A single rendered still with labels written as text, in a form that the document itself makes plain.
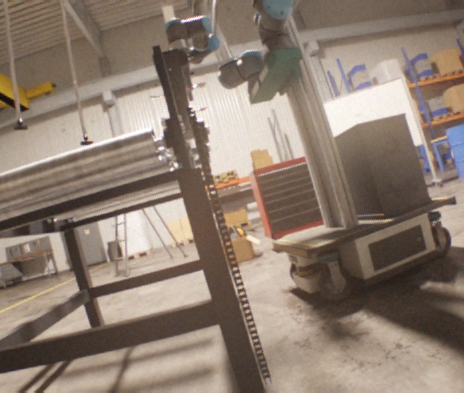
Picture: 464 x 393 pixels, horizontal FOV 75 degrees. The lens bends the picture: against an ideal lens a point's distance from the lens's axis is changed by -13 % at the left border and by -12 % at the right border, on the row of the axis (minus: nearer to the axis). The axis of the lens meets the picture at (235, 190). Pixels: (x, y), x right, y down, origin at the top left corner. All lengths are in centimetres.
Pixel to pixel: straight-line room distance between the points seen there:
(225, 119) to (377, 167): 1050
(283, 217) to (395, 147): 206
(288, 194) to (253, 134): 842
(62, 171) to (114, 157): 17
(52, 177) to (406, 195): 166
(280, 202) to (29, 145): 1127
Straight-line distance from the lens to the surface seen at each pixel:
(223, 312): 106
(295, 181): 379
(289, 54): 178
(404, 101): 623
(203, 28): 169
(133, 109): 1257
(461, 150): 646
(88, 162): 109
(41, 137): 1357
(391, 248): 179
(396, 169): 192
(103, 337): 116
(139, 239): 977
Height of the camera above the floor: 59
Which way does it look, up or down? 3 degrees up
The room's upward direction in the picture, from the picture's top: 16 degrees counter-clockwise
